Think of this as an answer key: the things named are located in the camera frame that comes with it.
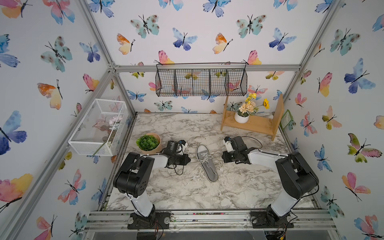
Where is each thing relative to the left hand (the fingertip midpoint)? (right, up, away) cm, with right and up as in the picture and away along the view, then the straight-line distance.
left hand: (191, 158), depth 95 cm
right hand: (+20, +2, -1) cm, 20 cm away
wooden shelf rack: (+50, +22, +10) cm, 56 cm away
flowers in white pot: (+35, +31, -4) cm, 47 cm away
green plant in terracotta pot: (-24, +10, -6) cm, 27 cm away
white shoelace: (+8, +1, -5) cm, 9 cm away
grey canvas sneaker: (+11, -5, -7) cm, 14 cm away
